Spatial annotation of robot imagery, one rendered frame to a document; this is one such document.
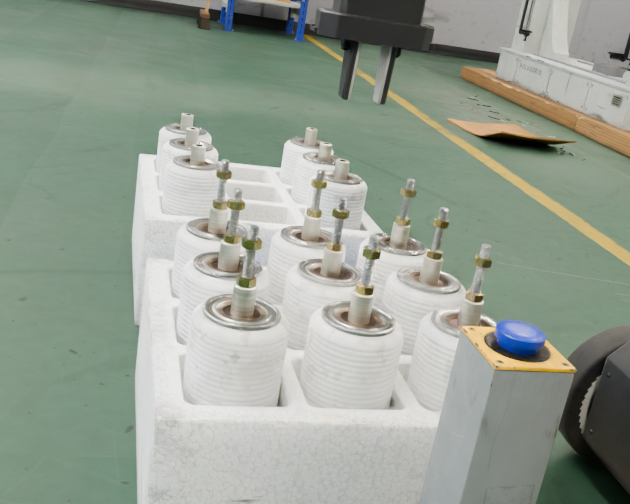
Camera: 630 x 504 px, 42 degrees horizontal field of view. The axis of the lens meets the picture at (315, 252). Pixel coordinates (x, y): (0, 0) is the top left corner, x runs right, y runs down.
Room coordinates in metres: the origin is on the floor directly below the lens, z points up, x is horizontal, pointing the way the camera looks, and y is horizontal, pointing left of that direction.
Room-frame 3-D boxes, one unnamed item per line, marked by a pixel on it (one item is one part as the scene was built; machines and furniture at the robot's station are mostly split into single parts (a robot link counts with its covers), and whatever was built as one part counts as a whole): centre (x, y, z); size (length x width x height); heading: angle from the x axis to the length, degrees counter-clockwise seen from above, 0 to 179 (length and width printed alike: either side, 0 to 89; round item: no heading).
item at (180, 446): (0.86, -0.02, 0.09); 0.39 x 0.39 x 0.18; 16
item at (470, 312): (0.78, -0.17, 0.26); 0.02 x 0.02 x 0.03
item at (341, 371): (0.75, -0.05, 0.16); 0.10 x 0.10 x 0.18
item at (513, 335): (0.60, -0.17, 0.32); 0.04 x 0.04 x 0.02
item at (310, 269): (0.86, -0.02, 0.25); 0.08 x 0.08 x 0.01
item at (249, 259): (0.71, 0.06, 0.30); 0.01 x 0.01 x 0.08
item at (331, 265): (0.86, -0.02, 0.26); 0.02 x 0.02 x 0.03
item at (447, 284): (0.89, -0.14, 0.25); 0.08 x 0.08 x 0.01
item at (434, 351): (0.78, -0.17, 0.16); 0.10 x 0.10 x 0.18
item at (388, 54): (0.87, -0.04, 0.48); 0.03 x 0.02 x 0.06; 15
